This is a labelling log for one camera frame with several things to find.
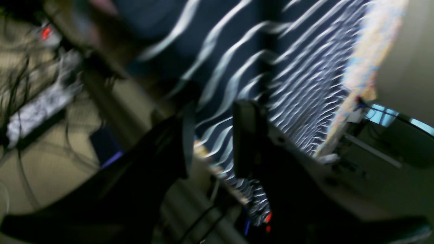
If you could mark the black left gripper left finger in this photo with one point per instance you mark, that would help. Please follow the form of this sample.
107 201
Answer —
121 203

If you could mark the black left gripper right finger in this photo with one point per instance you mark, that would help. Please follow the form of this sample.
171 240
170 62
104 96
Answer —
309 202

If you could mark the navy white striped T-shirt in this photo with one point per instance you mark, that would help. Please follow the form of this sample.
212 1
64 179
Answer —
151 21

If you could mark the blue box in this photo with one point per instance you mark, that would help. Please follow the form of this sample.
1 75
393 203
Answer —
106 147

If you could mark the patterned tile tablecloth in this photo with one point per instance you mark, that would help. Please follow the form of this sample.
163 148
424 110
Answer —
362 67

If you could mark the white power strip red switch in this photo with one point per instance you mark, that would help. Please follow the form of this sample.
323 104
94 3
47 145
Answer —
39 77

